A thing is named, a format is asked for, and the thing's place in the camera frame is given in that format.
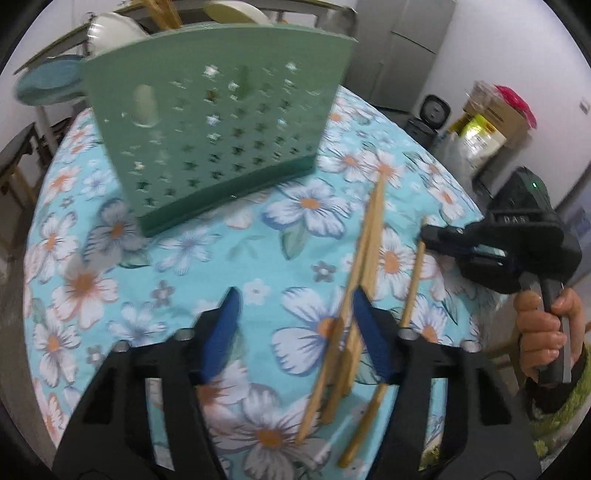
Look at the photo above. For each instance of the floral teal blanket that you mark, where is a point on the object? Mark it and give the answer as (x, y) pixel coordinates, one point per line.
(184, 277)

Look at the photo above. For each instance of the pink plastic bag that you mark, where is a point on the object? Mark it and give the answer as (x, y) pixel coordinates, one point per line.
(519, 104)

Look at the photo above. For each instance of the green perforated utensil holder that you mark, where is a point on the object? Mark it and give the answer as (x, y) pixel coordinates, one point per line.
(184, 138)

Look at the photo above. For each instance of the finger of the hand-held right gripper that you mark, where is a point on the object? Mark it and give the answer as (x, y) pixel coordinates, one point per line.
(445, 239)

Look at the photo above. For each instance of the wooden chair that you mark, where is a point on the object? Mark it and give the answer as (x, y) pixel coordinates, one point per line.
(18, 152)

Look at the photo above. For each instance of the cream plastic spoon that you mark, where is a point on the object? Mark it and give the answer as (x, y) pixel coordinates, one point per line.
(235, 11)

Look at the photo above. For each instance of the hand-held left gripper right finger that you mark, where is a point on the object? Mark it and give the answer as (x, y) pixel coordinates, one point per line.
(374, 341)

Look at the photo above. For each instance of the person's right hand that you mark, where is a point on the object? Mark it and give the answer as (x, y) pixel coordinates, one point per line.
(531, 332)

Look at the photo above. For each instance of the cardboard box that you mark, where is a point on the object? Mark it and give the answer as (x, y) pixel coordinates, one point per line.
(503, 122)

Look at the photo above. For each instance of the grey refrigerator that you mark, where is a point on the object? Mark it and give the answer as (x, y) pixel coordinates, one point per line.
(406, 46)

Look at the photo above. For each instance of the bunch of wooden chopsticks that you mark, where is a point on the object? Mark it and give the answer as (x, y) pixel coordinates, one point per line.
(371, 230)

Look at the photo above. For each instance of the clear plastic bag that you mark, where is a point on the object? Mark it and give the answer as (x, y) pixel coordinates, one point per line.
(482, 94)

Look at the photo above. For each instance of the black rice cooker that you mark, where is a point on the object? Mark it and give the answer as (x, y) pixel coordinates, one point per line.
(434, 113)

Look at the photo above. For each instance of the white wall socket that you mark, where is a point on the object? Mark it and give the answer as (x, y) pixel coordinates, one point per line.
(584, 106)

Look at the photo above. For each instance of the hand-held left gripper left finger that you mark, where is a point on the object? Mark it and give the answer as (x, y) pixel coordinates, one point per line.
(221, 332)

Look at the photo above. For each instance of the yellow green rice bag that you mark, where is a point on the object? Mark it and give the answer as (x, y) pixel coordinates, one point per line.
(480, 138)

